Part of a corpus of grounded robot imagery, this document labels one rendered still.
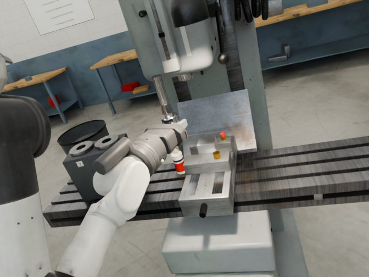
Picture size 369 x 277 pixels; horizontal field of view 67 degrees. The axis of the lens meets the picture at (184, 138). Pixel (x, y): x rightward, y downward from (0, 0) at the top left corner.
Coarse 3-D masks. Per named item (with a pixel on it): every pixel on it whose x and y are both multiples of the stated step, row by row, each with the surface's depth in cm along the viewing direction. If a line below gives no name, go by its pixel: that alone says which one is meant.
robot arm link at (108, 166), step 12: (120, 144) 60; (132, 144) 62; (108, 156) 57; (120, 156) 59; (132, 156) 61; (144, 156) 61; (96, 168) 57; (108, 168) 56; (120, 168) 57; (156, 168) 65; (96, 180) 60; (108, 180) 58; (108, 192) 60
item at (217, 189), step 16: (192, 144) 100; (224, 144) 95; (192, 176) 90; (208, 176) 87; (224, 176) 85; (192, 192) 82; (208, 192) 81; (224, 192) 79; (192, 208) 82; (208, 208) 80; (224, 208) 79
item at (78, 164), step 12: (84, 144) 103; (96, 144) 100; (108, 144) 97; (72, 156) 99; (84, 156) 97; (96, 156) 97; (72, 168) 99; (84, 168) 99; (72, 180) 101; (84, 180) 101; (84, 192) 104; (96, 192) 104
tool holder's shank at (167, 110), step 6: (156, 78) 70; (156, 84) 70; (162, 84) 71; (156, 90) 71; (162, 90) 71; (162, 96) 72; (162, 102) 73; (168, 102) 73; (162, 108) 74; (168, 108) 73; (168, 114) 74
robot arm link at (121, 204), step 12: (132, 168) 55; (144, 168) 58; (120, 180) 54; (132, 180) 55; (144, 180) 57; (120, 192) 52; (132, 192) 54; (144, 192) 57; (96, 204) 53; (108, 204) 51; (120, 204) 52; (132, 204) 54; (96, 216) 51; (108, 216) 52; (120, 216) 53; (132, 216) 54
